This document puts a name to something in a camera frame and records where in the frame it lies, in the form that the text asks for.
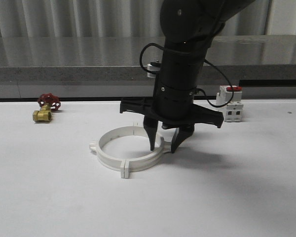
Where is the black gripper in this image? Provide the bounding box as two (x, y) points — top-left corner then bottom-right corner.
(120, 97), (223, 153)

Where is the white half pipe clamp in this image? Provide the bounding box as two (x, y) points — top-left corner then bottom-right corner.
(89, 126), (147, 178)
(120, 126), (171, 178)

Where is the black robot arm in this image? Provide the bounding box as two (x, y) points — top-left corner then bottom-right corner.
(120, 0), (250, 152)

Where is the grey stone countertop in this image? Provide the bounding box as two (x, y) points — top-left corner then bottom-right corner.
(0, 36), (296, 100)

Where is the brass valve red handwheel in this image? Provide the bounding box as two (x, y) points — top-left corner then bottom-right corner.
(33, 93), (61, 122)

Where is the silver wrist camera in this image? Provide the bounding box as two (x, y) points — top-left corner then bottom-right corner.
(147, 60), (161, 78)

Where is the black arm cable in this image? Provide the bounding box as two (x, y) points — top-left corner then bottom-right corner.
(140, 14), (240, 108)

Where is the white circuit breaker red switch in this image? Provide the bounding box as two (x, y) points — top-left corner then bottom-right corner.
(216, 85), (244, 122)

